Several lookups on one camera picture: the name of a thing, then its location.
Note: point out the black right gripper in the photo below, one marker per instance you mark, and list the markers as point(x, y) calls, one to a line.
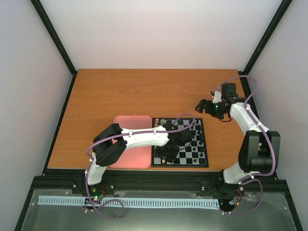
point(208, 109)

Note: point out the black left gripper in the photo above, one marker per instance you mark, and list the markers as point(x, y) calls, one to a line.
point(170, 159)

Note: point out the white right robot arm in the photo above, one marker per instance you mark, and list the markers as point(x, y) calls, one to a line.
point(260, 147)

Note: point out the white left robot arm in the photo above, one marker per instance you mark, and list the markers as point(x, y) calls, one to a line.
point(110, 144)

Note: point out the black and grey chessboard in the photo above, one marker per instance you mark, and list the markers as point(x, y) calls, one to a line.
point(185, 157)

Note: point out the pink plastic tray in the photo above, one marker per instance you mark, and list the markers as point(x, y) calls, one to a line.
point(135, 156)

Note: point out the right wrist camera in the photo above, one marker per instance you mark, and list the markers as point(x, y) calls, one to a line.
point(227, 90)

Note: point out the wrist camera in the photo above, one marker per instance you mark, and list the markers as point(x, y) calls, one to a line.
point(183, 137)
point(227, 90)

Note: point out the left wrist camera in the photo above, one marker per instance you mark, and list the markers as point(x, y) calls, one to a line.
point(183, 137)

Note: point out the right black frame post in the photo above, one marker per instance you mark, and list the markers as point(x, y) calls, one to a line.
point(281, 10)

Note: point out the black frame post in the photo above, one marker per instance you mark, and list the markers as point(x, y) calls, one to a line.
point(54, 36)
point(281, 10)

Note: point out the black aluminium frame rail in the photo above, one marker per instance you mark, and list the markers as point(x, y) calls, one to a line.
point(198, 182)

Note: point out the light blue cable duct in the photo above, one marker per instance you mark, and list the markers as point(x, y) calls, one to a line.
point(134, 202)

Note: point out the left black frame post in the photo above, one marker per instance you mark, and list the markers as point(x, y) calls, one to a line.
point(54, 36)

